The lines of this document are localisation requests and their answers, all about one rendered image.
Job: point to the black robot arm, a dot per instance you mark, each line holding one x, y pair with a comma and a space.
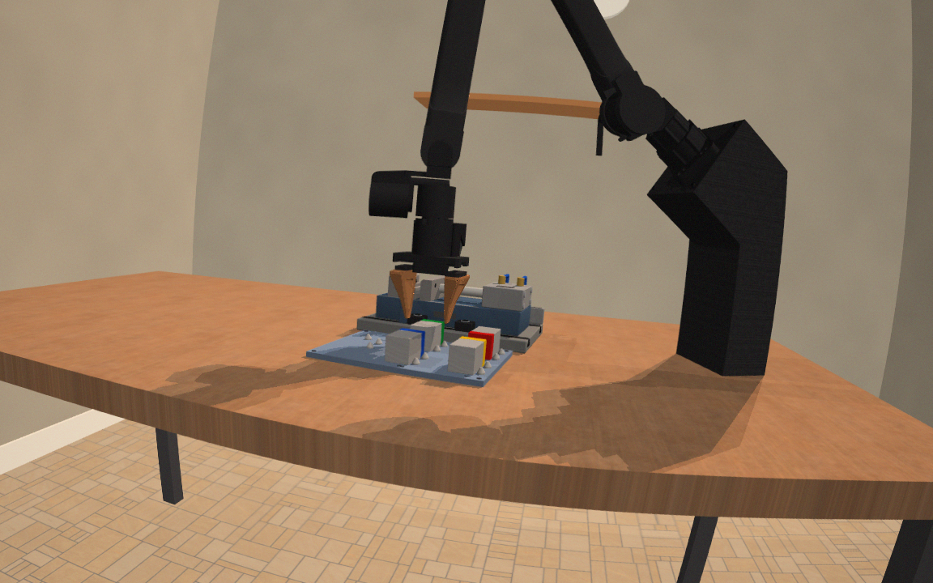
633, 110

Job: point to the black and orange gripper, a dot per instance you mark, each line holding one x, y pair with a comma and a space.
431, 255

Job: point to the white block with yellow end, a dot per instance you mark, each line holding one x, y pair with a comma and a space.
467, 355

